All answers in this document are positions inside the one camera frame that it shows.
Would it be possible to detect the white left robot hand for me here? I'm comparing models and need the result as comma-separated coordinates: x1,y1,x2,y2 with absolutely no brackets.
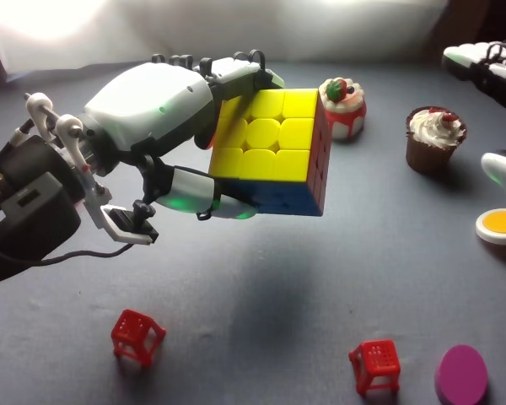
83,50,287,223

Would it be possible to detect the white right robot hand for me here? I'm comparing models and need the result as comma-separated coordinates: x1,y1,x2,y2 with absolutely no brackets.
441,36,506,203

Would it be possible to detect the Rubik's cube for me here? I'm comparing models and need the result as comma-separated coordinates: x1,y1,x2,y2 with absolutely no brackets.
207,87,333,218

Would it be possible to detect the white disc with yellow top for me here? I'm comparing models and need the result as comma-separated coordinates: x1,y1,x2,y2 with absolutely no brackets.
475,208,506,245

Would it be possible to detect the toy chocolate cupcake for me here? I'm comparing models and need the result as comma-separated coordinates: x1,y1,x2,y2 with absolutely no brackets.
404,105,468,173

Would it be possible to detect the toy strawberry cake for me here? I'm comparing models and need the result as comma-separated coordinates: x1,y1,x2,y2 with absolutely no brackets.
318,77,368,142

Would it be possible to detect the purple round disc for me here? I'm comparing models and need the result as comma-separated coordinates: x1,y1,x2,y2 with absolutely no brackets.
433,344,488,404

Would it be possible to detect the grey table cloth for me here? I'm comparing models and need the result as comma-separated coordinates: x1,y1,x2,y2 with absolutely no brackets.
0,58,506,405

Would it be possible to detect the red toy stool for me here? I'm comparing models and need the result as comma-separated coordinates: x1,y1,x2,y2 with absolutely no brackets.
110,309,167,368
347,338,401,395

